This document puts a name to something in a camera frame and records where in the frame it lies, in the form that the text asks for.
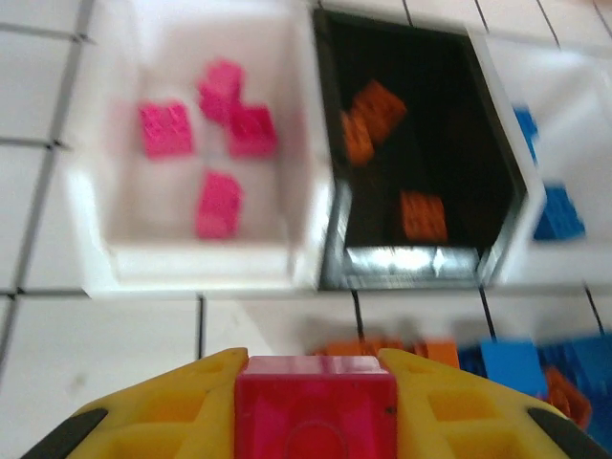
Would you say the black plastic bin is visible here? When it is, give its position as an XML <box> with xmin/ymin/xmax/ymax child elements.
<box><xmin>310</xmin><ymin>7</ymin><xmax>532</xmax><ymax>293</ymax></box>

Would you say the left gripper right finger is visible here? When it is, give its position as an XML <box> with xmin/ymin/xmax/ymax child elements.
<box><xmin>379</xmin><ymin>347</ymin><xmax>612</xmax><ymax>459</ymax></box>

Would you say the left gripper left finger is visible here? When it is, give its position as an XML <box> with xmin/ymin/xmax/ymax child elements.
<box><xmin>18</xmin><ymin>347</ymin><xmax>251</xmax><ymax>459</ymax></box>

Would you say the white plastic bin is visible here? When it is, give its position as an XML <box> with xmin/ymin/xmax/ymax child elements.
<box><xmin>61</xmin><ymin>0</ymin><xmax>336</xmax><ymax>297</ymax></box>
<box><xmin>470</xmin><ymin>28</ymin><xmax>612</xmax><ymax>288</ymax></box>

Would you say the pink lego brick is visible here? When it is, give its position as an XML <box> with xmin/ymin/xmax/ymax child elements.
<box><xmin>232</xmin><ymin>354</ymin><xmax>401</xmax><ymax>459</ymax></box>
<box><xmin>137</xmin><ymin>98</ymin><xmax>197</xmax><ymax>162</ymax></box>
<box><xmin>227</xmin><ymin>102</ymin><xmax>279</xmax><ymax>160</ymax></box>
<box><xmin>195</xmin><ymin>57</ymin><xmax>248</xmax><ymax>125</ymax></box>
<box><xmin>193</xmin><ymin>169</ymin><xmax>245</xmax><ymax>241</ymax></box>

